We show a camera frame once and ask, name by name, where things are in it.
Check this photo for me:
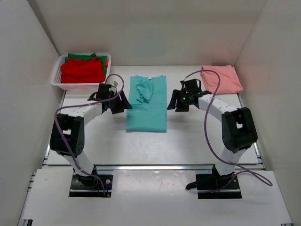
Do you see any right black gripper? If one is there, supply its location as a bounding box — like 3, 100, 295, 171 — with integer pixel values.
167, 90, 191, 113

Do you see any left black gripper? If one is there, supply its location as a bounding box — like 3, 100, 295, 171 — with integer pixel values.
108, 90, 133, 114

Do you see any teal t shirt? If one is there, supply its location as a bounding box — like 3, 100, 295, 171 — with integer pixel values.
126, 75, 167, 133

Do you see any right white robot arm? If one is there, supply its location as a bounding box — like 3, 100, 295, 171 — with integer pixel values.
167, 79, 258, 189

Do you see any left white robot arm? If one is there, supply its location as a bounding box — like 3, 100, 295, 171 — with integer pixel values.
50, 83, 132, 187

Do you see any orange t shirt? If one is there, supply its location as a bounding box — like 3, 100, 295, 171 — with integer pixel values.
105, 59, 109, 69

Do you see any red t shirt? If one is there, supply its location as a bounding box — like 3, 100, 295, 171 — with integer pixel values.
60, 57, 105, 84

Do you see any folded pink t shirt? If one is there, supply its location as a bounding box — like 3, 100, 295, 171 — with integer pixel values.
200, 65, 244, 95

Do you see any white plastic basket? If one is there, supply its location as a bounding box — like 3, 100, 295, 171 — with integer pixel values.
51, 53, 111, 90

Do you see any green t shirt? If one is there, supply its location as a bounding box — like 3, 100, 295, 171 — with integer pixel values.
65, 53, 108, 73

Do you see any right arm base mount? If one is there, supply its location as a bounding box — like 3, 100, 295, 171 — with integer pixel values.
185, 166, 242, 199

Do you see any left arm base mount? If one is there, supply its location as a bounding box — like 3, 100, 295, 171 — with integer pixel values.
69, 172, 113, 198

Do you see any metal table rail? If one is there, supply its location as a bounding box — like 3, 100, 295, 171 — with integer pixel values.
43, 163, 264, 171

